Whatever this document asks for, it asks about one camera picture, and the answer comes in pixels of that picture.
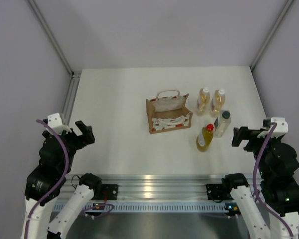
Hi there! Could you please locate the aluminium frame post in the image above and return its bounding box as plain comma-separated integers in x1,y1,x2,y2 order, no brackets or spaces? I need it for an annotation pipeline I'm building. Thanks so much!
249,0,296,72
26,0,74,76

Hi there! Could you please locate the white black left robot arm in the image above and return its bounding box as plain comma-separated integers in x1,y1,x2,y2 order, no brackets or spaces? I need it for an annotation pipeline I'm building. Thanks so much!
21,119,103,239

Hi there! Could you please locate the amber bottle white cap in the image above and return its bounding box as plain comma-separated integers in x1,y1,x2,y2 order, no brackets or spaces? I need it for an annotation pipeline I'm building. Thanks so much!
209,89,225,118
196,87,210,116

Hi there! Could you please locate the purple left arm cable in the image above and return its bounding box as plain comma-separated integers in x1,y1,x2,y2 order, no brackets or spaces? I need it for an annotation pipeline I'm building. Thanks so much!
23,119,115,239

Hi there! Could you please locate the burlap watermelon print bag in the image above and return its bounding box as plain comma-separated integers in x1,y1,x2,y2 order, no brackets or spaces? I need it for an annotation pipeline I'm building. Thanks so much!
145,89,193,134

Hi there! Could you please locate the white slotted cable duct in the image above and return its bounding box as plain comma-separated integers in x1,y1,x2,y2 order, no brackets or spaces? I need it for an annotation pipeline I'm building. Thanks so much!
53,202,230,213

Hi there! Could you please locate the yellow bottle red cap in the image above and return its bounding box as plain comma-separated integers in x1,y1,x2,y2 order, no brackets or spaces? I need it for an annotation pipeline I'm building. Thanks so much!
196,124,214,152

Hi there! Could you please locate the clear bottle grey cap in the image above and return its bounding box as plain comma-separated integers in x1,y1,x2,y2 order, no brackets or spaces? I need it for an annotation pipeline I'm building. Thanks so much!
213,110,231,138

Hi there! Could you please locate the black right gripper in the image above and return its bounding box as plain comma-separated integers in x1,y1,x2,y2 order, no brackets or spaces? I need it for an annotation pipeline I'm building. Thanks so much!
232,126,280,179

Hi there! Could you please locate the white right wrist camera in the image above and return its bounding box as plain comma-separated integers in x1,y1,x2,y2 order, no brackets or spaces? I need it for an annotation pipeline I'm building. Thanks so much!
257,117,289,138

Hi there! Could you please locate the aluminium frame post left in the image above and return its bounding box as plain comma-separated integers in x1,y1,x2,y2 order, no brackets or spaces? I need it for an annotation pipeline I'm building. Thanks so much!
26,0,74,76

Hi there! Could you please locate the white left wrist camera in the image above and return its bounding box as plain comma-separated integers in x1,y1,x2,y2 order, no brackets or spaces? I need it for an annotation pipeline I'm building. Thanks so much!
47,113,71,135

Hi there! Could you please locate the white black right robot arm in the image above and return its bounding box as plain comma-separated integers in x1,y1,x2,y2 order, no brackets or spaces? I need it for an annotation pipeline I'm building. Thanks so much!
222,123,299,239

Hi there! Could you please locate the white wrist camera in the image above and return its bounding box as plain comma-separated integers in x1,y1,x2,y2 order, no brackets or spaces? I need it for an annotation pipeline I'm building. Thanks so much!
47,113,71,135
257,117,289,138

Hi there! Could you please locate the aluminium frame post right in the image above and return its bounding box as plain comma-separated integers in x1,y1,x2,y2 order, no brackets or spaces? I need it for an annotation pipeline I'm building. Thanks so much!
249,0,296,72

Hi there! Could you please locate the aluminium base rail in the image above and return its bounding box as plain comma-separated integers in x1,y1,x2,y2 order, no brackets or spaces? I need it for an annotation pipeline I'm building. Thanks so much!
57,174,299,203

